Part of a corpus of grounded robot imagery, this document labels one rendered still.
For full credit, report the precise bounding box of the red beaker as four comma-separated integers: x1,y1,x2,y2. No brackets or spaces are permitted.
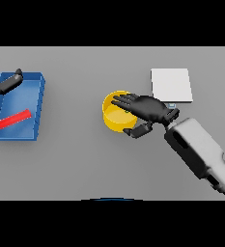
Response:
0,108,32,133

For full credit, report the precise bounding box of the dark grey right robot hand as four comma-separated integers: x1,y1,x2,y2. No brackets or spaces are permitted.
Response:
111,93,181,140

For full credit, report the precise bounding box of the blue tray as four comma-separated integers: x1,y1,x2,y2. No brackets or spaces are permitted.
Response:
0,71,46,142

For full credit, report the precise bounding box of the pale square measuring scale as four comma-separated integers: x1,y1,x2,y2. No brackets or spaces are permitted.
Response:
150,68,194,108

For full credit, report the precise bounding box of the yellow bowl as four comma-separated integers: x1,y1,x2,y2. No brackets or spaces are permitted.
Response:
101,90,139,133

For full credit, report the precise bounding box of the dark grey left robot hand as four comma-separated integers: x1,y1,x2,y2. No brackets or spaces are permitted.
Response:
0,57,24,107

